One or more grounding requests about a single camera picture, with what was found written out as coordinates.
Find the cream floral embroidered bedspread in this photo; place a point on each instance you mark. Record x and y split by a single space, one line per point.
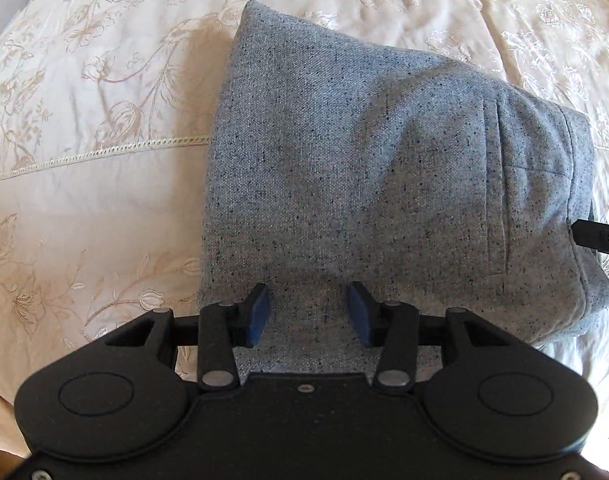
109 135

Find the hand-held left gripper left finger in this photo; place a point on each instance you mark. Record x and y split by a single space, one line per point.
258 317

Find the grey speckled pants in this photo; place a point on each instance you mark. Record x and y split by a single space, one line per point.
359 160

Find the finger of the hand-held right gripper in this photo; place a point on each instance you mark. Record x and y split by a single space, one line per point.
599 237

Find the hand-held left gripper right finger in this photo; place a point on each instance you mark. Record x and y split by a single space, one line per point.
360 317

